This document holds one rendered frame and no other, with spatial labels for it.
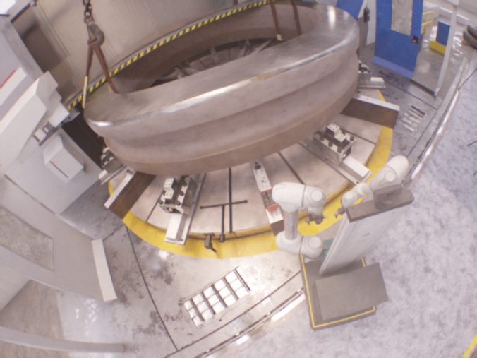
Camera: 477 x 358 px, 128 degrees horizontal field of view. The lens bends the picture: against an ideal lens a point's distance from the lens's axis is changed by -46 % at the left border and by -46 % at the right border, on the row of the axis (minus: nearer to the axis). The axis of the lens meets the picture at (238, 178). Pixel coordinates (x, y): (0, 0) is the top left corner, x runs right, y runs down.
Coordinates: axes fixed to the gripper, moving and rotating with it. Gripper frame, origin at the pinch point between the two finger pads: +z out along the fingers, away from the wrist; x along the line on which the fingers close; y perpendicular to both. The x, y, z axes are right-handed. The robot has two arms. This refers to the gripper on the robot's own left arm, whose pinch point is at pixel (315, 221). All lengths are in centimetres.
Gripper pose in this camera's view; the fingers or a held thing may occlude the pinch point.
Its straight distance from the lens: 208.9
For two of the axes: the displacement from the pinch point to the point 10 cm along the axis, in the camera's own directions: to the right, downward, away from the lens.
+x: -9.6, 2.1, 1.6
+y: -0.8, -7.9, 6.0
